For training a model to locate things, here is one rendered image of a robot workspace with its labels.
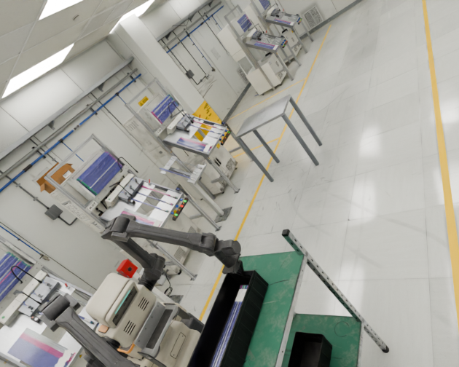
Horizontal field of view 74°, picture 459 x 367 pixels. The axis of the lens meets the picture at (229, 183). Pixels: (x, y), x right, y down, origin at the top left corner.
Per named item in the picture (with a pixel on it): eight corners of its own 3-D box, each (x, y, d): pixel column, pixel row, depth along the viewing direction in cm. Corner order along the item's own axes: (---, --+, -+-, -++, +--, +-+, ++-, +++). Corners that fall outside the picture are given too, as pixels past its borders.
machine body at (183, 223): (204, 232, 422) (173, 203, 397) (180, 277, 378) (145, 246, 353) (176, 238, 465) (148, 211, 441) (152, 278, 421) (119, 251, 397)
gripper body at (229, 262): (242, 255, 138) (232, 245, 135) (234, 274, 131) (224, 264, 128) (232, 255, 142) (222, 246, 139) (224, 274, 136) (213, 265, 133)
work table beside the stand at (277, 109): (318, 164, 362) (283, 112, 330) (270, 182, 404) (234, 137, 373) (322, 143, 392) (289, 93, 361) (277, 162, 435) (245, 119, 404)
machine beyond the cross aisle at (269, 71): (303, 62, 718) (257, -13, 643) (295, 79, 666) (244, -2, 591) (259, 88, 809) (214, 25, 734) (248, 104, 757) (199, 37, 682)
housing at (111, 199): (136, 182, 392) (134, 174, 381) (113, 210, 361) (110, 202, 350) (131, 180, 394) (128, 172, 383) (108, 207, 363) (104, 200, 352)
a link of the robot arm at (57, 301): (52, 282, 114) (27, 304, 108) (69, 294, 105) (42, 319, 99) (111, 346, 137) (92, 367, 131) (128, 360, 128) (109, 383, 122)
